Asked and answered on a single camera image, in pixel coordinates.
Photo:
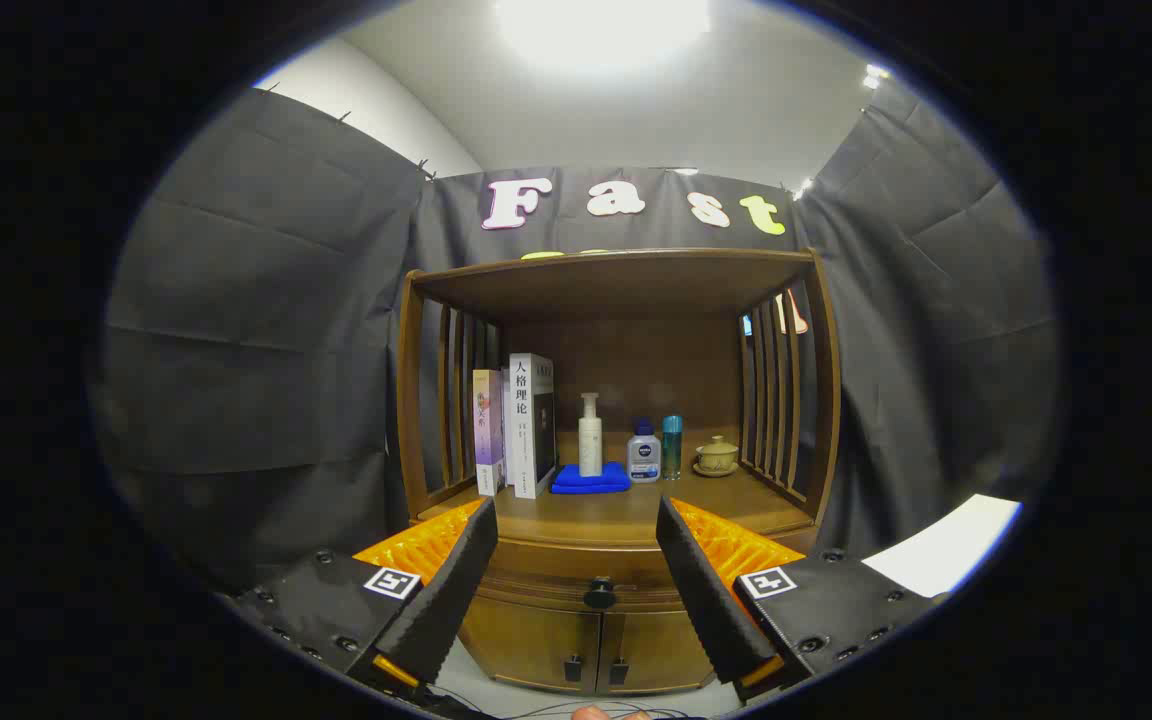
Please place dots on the wooden countertop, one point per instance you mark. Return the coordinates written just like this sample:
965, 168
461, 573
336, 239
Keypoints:
626, 515

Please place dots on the white flat surface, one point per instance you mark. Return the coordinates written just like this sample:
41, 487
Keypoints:
946, 550

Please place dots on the yellow lidded teacup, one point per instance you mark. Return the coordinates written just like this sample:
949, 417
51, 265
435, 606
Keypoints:
718, 455

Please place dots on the black drawer knob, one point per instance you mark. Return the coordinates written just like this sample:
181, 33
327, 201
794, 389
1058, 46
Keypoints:
600, 596

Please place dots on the blue folded cloth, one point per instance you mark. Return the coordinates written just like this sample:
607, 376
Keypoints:
586, 484

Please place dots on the wooden cabinet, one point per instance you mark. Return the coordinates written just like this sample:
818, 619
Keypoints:
626, 290

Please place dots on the white book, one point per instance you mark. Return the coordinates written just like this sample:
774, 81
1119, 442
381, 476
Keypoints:
521, 430

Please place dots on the teal bottle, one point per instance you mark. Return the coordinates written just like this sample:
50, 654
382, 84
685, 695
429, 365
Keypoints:
672, 450

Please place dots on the white bottle with blue cap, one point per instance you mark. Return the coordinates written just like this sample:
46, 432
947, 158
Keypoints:
644, 460

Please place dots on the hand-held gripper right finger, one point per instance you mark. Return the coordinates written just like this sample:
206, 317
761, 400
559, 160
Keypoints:
701, 590

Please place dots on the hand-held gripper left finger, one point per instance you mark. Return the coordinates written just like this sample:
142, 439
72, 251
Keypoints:
456, 590

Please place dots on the purple book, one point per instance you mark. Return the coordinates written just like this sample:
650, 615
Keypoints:
488, 430

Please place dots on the yellow saucer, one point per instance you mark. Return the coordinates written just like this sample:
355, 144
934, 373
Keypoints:
711, 472

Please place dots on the wooden drawer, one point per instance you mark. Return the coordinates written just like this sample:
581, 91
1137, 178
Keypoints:
546, 570

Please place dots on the white pump bottle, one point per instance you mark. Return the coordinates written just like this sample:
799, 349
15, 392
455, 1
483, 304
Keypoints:
590, 445

